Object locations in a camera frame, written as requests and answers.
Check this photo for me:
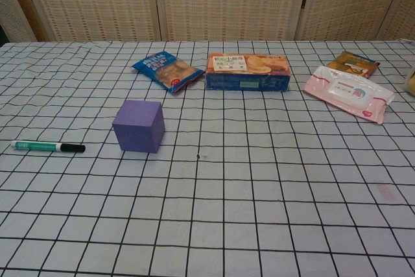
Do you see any green marker with black cap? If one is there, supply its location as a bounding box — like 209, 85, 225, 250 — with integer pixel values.
10, 139, 86, 154

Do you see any blue snack bag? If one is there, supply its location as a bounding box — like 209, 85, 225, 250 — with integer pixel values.
131, 50, 206, 95

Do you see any orange brown snack packet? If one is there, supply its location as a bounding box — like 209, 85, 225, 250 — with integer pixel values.
326, 51, 380, 79

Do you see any orange blue cookie box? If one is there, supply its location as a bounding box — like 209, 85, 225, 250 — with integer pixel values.
204, 53, 291, 93

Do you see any white black checked tablecloth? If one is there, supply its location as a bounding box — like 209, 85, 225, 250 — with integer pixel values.
0, 40, 415, 277

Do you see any pink wet wipes pack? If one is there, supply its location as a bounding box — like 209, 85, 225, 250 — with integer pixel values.
303, 65, 396, 125

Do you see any yellow plush toy striped shirt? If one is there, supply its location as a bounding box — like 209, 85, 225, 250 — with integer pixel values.
405, 66, 415, 97

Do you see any purple foam cube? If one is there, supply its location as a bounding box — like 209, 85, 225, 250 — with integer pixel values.
112, 99, 165, 154

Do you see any woven folding screen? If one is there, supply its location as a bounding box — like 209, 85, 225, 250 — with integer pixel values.
0, 0, 415, 44

